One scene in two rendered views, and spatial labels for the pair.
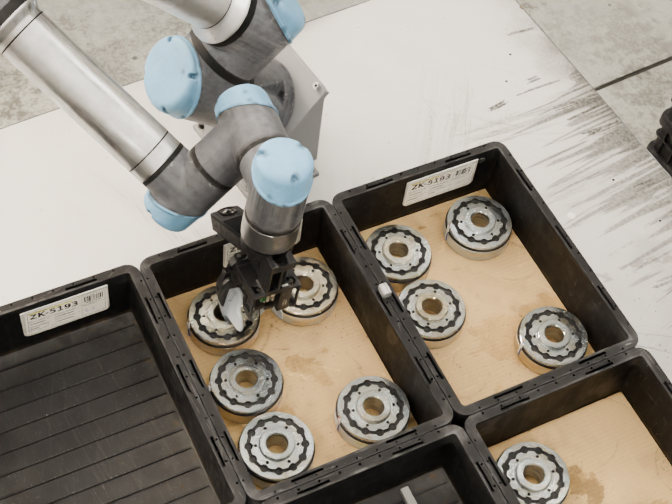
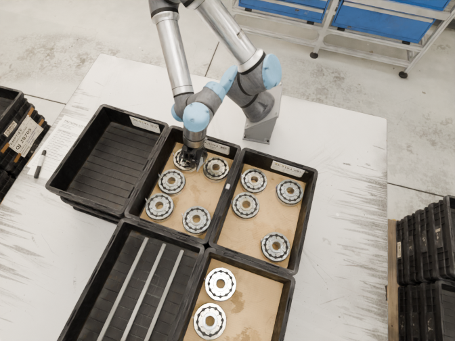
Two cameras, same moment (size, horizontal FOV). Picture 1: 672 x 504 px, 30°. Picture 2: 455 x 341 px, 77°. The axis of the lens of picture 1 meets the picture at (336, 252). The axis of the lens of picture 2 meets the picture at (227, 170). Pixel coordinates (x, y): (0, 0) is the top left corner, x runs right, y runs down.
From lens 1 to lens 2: 0.95 m
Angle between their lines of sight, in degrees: 25
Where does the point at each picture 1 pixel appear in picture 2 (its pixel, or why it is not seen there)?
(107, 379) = (143, 152)
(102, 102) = (172, 61)
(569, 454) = (244, 287)
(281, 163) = (192, 112)
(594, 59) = (418, 180)
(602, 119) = (380, 193)
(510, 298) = (277, 222)
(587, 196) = (349, 212)
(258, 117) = (208, 95)
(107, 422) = (131, 163)
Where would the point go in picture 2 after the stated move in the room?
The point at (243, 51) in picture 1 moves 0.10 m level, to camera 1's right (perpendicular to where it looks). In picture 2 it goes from (248, 81) to (265, 98)
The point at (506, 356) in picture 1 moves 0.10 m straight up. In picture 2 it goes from (256, 239) to (261, 232)
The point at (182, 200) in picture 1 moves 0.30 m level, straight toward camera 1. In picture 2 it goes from (178, 109) to (109, 168)
